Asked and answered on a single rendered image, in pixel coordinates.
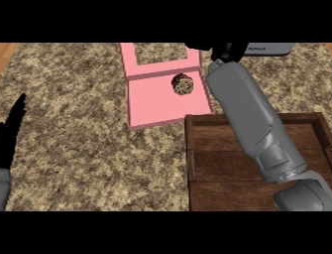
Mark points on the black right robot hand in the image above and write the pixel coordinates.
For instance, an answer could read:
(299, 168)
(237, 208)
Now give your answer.
(222, 48)

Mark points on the grey appliance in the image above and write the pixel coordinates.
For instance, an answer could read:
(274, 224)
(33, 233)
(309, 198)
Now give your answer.
(269, 49)

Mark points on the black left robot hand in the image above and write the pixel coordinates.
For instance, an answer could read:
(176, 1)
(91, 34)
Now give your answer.
(2, 139)

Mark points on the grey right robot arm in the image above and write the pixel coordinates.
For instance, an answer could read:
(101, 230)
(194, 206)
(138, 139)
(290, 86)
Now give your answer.
(256, 125)

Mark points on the pink tray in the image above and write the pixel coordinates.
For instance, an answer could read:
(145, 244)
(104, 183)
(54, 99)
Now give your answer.
(166, 96)

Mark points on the brown open box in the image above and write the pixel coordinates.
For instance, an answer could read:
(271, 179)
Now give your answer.
(222, 165)

